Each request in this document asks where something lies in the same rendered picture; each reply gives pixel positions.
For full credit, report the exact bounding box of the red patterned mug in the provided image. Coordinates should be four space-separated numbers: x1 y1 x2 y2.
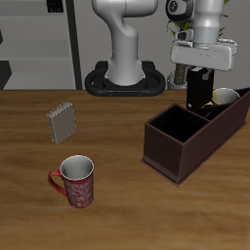
47 154 96 210

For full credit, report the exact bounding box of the dark brown desk caddy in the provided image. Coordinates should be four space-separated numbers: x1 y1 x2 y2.
141 86 250 188

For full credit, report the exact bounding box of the white shelf unit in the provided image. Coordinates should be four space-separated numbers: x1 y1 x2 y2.
0 0 83 92

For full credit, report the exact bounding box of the white-yellow mug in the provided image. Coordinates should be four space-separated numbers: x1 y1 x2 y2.
203 87 242 108

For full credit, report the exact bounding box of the grey book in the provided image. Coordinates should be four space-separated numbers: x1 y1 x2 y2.
45 101 78 146

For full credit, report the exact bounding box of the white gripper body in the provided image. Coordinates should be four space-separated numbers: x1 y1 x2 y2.
169 38 238 72

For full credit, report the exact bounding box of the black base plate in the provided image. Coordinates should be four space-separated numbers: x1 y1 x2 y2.
84 60 167 98

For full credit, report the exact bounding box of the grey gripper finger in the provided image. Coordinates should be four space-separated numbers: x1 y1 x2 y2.
201 68 213 81

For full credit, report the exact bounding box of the pot plant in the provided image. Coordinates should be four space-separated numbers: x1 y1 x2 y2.
166 0 231 92

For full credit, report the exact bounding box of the black box on shelf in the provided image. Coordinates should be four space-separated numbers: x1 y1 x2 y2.
46 0 64 14

